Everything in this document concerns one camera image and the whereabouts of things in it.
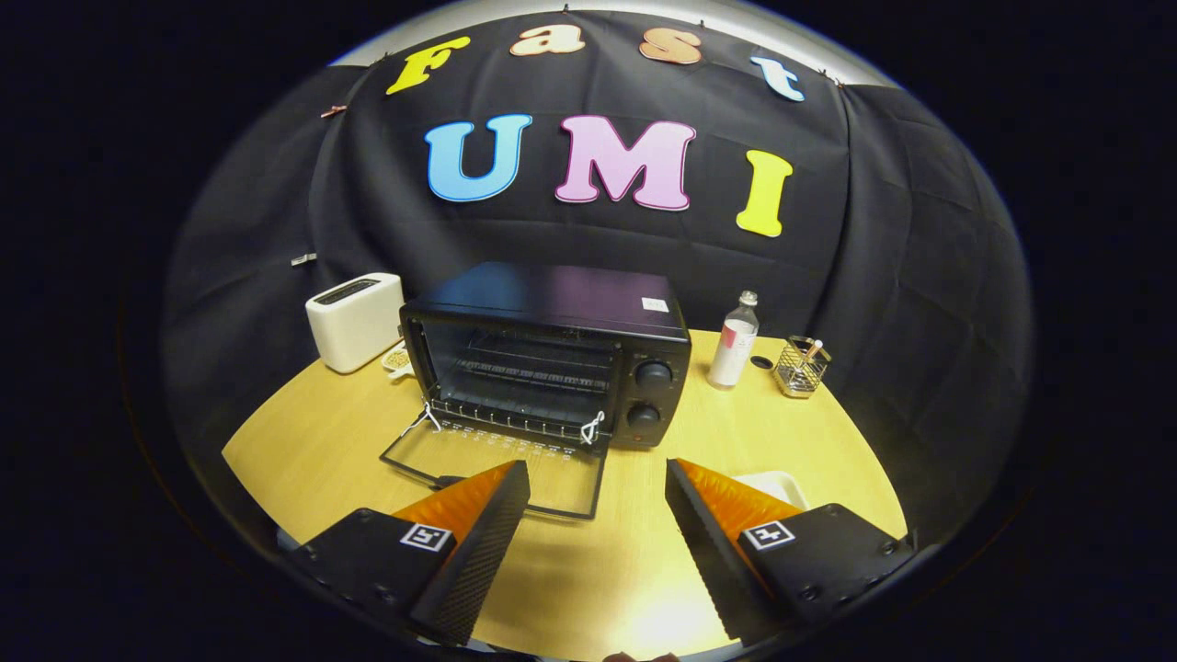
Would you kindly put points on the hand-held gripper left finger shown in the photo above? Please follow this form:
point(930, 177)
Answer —
point(478, 552)

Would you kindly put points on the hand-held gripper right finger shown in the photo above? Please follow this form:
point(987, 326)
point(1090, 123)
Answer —
point(708, 552)

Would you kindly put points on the cream food tray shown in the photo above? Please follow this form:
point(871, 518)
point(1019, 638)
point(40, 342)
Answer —
point(777, 483)

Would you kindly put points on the black toaster oven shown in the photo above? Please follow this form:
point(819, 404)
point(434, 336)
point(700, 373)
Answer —
point(552, 296)

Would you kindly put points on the white toaster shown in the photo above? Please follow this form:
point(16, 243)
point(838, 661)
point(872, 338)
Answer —
point(354, 322)

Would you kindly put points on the clear plastic bottle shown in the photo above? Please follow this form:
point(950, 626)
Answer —
point(733, 354)

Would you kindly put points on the small patterned dish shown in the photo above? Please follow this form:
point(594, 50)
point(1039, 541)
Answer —
point(396, 360)

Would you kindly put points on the pink cloth clip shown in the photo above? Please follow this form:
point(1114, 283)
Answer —
point(333, 111)

